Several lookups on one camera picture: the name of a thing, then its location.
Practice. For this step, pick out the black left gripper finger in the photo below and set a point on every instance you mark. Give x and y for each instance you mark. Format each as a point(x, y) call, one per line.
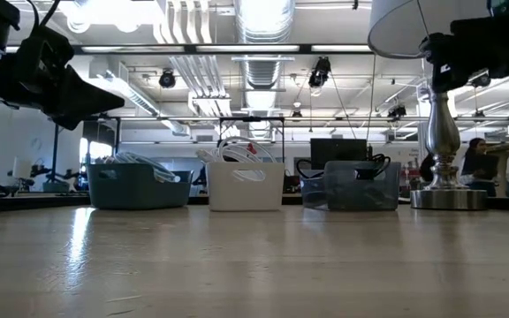
point(84, 99)
point(66, 123)

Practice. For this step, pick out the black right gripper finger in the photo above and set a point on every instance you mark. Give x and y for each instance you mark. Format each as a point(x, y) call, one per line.
point(438, 47)
point(449, 79)

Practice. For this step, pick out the black ceiling spotlight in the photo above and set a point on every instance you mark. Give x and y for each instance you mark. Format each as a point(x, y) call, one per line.
point(167, 79)
point(320, 73)

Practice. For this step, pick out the teal plastic bin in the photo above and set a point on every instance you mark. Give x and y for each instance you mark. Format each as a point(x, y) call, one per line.
point(135, 190)

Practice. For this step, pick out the black monitor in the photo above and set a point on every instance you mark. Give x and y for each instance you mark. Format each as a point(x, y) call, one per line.
point(338, 152)

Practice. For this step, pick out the grey translucent plastic bin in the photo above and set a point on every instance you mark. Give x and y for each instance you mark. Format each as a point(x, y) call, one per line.
point(360, 192)

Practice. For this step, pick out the white plastic bin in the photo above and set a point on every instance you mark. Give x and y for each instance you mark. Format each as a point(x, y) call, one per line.
point(245, 196)

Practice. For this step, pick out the black frame crossbar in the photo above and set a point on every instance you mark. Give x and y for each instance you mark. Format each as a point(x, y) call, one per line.
point(29, 203)

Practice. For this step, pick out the silver ceiling duct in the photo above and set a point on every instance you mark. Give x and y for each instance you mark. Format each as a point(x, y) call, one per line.
point(263, 26)

